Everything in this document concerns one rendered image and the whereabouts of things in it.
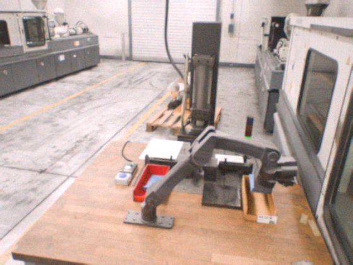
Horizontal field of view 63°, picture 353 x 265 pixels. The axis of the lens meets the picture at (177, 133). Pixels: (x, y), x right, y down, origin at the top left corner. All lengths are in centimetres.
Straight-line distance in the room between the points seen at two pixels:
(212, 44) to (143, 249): 91
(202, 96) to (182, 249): 66
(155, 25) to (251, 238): 1008
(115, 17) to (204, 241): 1068
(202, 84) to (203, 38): 21
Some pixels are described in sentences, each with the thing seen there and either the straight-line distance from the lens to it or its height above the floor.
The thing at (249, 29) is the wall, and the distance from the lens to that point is 1052.
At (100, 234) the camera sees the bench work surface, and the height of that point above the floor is 90.
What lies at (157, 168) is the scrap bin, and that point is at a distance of 151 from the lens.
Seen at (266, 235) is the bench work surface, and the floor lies 90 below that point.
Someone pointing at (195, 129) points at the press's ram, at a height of 118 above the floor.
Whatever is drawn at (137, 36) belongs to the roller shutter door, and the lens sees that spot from 1114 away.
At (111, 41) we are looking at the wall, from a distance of 1161.
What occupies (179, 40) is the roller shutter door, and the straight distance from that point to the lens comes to 1072.
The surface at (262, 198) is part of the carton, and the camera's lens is 143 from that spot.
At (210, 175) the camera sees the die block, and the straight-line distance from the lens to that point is 148.
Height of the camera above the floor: 168
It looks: 22 degrees down
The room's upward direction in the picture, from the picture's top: 2 degrees clockwise
